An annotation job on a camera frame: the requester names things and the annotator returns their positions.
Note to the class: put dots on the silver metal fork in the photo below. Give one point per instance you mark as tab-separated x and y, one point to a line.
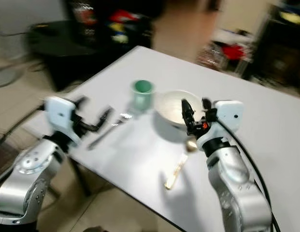
111	128

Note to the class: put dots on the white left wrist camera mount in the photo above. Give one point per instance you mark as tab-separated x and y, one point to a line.
62	115

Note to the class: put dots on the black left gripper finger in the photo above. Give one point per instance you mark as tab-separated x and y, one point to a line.
105	118
83	100

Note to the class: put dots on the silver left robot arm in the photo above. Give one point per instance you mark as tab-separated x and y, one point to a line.
26	179

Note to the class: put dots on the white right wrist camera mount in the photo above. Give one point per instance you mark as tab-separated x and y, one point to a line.
227	118

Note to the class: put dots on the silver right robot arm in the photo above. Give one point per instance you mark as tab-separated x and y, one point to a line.
236	188

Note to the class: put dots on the green cup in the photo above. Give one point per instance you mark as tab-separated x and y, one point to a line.
142	96

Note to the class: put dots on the white ceramic bowl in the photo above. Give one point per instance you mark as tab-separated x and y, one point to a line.
171	108

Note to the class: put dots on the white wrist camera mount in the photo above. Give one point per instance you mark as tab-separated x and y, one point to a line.
62	115
227	118

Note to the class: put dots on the grey round fan base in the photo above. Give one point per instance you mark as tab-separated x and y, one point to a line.
6	76

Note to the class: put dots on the black cabinet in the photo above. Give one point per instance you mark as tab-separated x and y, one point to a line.
278	48

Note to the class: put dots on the colourful toy pile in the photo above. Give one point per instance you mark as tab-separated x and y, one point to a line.
123	26

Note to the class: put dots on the black round side table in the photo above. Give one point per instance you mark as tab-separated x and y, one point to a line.
67	48

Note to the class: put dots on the red item in basket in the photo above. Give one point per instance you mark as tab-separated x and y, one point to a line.
233	51

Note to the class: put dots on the gold spoon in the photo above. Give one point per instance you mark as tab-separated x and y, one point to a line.
176	170

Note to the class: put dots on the black table leg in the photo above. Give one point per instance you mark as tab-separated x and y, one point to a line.
81	176

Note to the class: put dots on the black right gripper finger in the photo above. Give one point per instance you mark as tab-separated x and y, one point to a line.
189	115
207	103

